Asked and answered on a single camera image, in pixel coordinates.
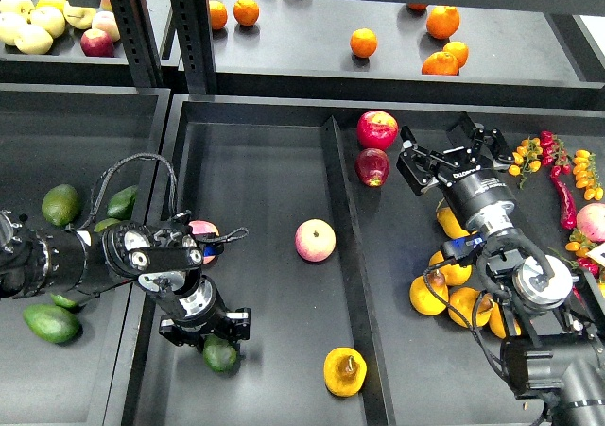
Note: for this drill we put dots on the black shelf post left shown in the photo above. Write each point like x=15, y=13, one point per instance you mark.
x=138, y=41

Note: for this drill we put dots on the orange on shelf front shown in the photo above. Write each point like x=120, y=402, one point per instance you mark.
x=441, y=63

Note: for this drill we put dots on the yellow pear with stem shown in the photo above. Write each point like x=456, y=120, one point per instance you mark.
x=344, y=371

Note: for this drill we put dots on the yellow pear right cluster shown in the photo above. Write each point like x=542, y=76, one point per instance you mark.
x=496, y=323

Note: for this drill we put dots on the pink apple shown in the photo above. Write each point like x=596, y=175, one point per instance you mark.
x=202, y=228
x=315, y=240

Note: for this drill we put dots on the pink apple centre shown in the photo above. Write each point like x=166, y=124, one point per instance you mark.
x=315, y=240

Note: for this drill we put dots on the mixed cherry tomatoes lower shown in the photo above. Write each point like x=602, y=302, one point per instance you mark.
x=575, y=255

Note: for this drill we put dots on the orange cherry tomato bunch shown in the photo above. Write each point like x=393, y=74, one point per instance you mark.
x=527, y=159

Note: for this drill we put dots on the orange on shelf right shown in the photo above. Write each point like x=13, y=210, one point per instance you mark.
x=459, y=50

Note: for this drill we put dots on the dark green avocado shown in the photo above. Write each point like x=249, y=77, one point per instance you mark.
x=219, y=354

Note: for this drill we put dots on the orange tomato bunch right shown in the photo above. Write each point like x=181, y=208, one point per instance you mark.
x=586, y=175

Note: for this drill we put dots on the green avocado lower middle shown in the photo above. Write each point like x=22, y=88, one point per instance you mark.
x=64, y=302

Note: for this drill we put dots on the pink peach on shelf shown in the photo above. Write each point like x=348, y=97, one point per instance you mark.
x=105, y=21

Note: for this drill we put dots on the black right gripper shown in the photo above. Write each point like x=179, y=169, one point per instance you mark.
x=478, y=198

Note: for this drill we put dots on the large orange on shelf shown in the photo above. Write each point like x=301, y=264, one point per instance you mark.
x=442, y=22

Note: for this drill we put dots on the black shelf post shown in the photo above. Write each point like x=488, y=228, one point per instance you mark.
x=138, y=41
x=193, y=26

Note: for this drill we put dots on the green avocado tray edge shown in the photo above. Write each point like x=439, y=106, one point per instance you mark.
x=121, y=204

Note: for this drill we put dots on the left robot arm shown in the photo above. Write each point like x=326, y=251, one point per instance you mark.
x=165, y=261

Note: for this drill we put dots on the yellow pear left cluster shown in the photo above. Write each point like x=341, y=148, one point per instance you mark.
x=427, y=295

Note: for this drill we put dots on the red apple on shelf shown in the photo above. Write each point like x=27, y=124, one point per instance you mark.
x=97, y=43

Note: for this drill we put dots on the green avocado top left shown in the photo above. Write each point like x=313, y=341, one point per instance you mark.
x=61, y=205

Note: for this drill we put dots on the pink peach right edge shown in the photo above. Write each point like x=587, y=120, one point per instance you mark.
x=590, y=221

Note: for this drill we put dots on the green avocado bottom left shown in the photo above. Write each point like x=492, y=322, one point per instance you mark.
x=51, y=322

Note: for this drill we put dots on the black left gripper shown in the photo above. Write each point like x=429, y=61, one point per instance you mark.
x=205, y=312

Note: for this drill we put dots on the dark red apple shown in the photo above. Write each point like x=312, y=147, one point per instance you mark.
x=372, y=167

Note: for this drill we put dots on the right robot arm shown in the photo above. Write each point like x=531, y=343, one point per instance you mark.
x=553, y=315

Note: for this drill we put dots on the yellow pear upper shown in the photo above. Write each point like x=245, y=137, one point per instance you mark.
x=449, y=223

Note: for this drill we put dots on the green avocado under gripper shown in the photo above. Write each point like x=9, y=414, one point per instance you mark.
x=105, y=223

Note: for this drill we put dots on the yellow pear middle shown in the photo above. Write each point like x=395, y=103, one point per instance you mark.
x=454, y=274

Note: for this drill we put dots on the black divided centre tray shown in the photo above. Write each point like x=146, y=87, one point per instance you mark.
x=269, y=166

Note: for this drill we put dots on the orange on shelf left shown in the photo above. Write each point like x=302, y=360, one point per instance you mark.
x=218, y=15

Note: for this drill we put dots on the red cherry tomato bunch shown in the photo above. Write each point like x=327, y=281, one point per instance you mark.
x=554, y=151

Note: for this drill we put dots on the black shelf post right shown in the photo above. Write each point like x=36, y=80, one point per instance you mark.
x=193, y=26

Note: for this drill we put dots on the pink apple left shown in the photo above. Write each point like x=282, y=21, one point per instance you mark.
x=202, y=228

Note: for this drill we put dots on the black left tray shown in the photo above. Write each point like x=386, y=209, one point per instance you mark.
x=70, y=134

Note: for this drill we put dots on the bright red apple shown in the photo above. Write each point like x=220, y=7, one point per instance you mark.
x=376, y=129

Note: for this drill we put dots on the red chili pepper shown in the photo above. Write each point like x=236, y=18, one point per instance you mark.
x=568, y=214

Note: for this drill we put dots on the yellow pear cluster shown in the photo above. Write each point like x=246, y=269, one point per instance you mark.
x=427, y=295
x=496, y=323

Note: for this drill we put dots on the orange on shelf centre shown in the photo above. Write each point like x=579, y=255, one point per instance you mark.
x=363, y=43

